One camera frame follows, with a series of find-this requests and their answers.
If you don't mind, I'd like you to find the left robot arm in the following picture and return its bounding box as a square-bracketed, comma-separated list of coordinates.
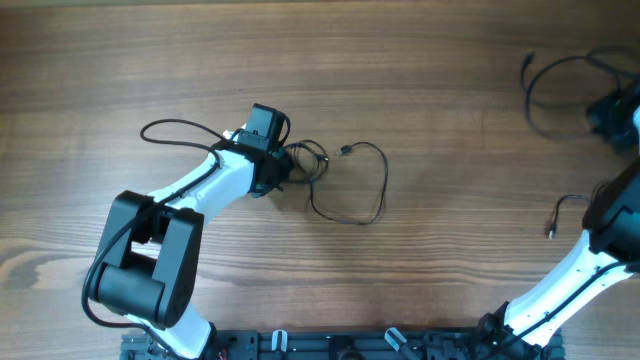
[81, 104, 293, 359]

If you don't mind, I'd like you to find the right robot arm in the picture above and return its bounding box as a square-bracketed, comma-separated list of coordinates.
[465, 160, 639, 359]

